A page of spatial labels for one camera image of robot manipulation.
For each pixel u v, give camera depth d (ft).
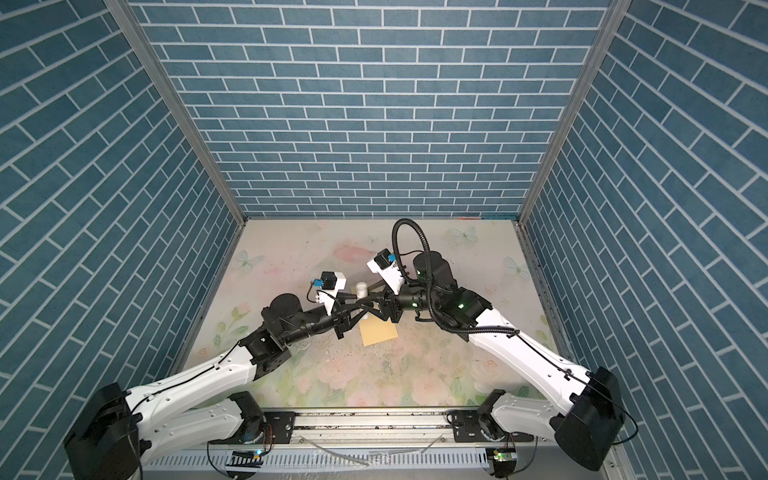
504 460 2.42
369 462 2.30
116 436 1.28
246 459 2.37
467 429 2.42
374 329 2.98
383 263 1.94
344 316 2.11
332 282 2.01
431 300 1.77
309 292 2.00
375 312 2.10
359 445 2.38
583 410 1.26
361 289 2.19
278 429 2.40
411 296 1.97
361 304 2.11
